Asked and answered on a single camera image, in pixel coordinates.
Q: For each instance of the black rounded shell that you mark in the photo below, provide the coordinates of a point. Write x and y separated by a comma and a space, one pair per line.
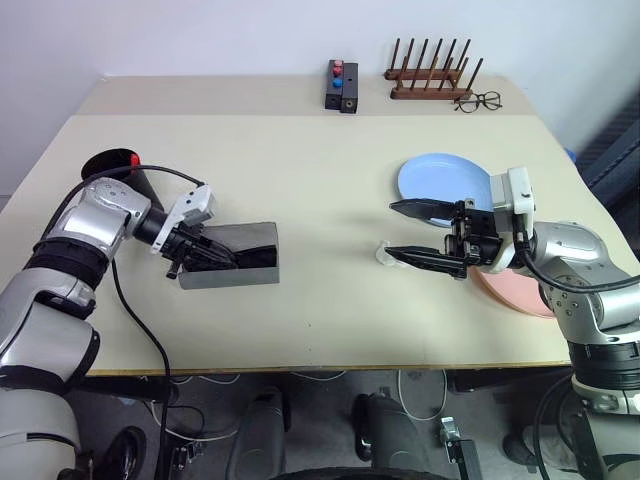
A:
115, 455

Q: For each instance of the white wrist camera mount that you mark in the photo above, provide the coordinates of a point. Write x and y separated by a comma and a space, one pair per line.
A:
192, 202
520, 190

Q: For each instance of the pink plate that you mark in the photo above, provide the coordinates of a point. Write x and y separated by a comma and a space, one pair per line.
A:
515, 292

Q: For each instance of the dark rounded leg shell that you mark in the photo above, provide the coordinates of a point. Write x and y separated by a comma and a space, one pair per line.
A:
390, 440
260, 435

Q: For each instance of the black bracket with metal buckle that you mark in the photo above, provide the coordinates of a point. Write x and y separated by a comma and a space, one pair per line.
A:
462, 450

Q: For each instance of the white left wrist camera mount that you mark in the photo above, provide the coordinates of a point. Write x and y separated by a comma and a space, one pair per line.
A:
192, 202

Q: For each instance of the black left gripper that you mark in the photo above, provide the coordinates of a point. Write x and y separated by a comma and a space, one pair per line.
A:
182, 245

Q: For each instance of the blue button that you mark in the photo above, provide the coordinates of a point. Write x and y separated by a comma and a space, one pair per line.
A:
338, 82

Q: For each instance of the blue round container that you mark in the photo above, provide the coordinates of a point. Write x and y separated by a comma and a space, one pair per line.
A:
574, 155

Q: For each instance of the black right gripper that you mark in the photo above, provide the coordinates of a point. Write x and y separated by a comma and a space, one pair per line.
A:
480, 235

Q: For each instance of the black cone pen holder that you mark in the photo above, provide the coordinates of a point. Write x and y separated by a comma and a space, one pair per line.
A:
107, 160

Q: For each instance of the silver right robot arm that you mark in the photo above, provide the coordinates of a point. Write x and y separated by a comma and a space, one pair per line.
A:
575, 250

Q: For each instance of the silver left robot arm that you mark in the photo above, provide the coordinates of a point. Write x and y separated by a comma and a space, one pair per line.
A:
100, 220

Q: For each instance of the plain black box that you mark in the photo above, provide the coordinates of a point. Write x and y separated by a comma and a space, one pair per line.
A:
350, 90

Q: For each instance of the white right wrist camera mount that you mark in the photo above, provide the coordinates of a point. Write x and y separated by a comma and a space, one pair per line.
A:
520, 190

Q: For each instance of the black table beam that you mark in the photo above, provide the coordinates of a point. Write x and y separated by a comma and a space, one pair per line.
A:
510, 380

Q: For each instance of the wooden plate rack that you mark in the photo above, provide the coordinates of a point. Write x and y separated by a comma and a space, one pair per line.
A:
430, 93

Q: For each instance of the grey glasses case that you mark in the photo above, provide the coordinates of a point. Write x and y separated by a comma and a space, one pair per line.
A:
225, 277

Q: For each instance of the dark-framed eyeglasses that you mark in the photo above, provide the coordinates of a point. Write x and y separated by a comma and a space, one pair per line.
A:
467, 105

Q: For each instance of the blue plate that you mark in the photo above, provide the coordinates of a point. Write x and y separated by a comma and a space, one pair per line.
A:
435, 175

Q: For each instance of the black box with buttons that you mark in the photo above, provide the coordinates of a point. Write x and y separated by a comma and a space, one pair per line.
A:
331, 100

